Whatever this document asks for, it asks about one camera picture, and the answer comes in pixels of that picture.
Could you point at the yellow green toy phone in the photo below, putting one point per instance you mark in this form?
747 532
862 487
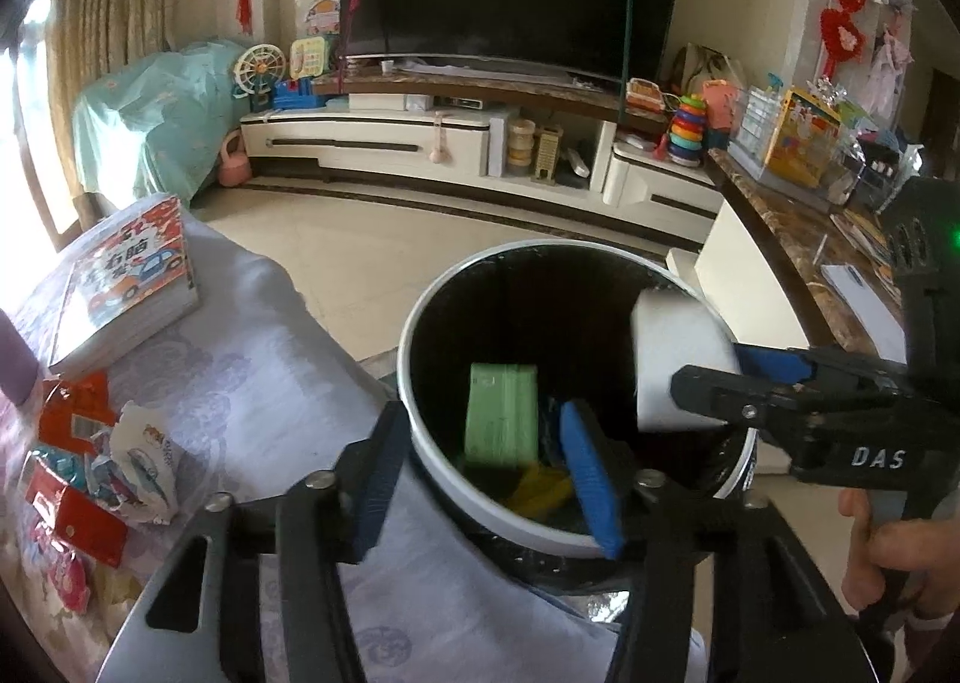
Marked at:
311 57

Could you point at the ferris wheel toy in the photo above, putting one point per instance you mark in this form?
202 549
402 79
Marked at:
259 72

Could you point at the white rimmed black bin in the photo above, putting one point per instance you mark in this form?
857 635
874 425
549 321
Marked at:
525 308

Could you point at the white television cabinet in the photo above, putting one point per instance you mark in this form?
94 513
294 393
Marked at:
360 128

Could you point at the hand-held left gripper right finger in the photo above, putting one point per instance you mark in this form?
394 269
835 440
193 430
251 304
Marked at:
592 473

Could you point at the white paper sheet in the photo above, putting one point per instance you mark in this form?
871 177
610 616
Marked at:
859 293

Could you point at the white foam block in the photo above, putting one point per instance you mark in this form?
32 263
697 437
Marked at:
675 353

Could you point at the white set-top box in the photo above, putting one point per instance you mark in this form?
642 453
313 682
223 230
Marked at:
390 102

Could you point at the purple thermos bottle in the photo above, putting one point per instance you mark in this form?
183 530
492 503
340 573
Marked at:
11 368

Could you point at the marble top white counter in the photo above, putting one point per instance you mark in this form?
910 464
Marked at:
787 241

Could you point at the teal cloth covered furniture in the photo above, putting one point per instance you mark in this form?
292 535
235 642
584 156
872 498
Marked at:
150 121

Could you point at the beige patterned curtain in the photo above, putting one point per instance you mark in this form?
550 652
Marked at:
112 1

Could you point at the white remote control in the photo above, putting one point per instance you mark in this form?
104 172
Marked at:
579 162

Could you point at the pink hanging garment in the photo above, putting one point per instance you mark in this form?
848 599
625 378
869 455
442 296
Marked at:
892 61

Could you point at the yellow toy box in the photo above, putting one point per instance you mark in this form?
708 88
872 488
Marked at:
802 139

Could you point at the clear plastic organizer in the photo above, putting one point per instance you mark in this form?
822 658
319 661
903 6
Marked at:
757 124

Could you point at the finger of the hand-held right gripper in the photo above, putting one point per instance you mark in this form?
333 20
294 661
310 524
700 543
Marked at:
772 364
735 402

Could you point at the thick colourful book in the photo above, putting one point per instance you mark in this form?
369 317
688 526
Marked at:
120 278

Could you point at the white printed crumpled wrapper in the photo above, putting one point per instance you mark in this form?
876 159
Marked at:
142 465

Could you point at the pink wrapper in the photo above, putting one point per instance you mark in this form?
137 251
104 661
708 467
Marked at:
60 578

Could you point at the person's right hand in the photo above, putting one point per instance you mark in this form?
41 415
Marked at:
907 548

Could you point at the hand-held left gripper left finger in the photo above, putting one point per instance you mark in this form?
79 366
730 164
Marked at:
375 480

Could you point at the orange snack bag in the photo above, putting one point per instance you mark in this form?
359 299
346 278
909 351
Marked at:
75 413

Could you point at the yellow plastic toy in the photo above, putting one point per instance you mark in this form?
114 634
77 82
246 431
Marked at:
536 492

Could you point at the orange toy cash register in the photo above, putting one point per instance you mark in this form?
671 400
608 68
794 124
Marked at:
646 100

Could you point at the red carton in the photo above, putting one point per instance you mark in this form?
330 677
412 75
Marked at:
75 525

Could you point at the green carton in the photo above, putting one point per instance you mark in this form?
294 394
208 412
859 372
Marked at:
499 413

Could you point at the light blue wrapper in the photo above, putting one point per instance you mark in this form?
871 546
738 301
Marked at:
64 467

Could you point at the pink kettlebell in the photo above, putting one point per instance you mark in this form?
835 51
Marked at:
234 166

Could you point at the blue toy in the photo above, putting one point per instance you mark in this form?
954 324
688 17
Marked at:
300 94

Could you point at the stacked round containers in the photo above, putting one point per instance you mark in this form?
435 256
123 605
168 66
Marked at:
520 143

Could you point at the floral bag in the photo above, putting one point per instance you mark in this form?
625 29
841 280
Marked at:
709 65

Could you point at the cartoon car cutout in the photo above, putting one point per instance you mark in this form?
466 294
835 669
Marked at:
324 16

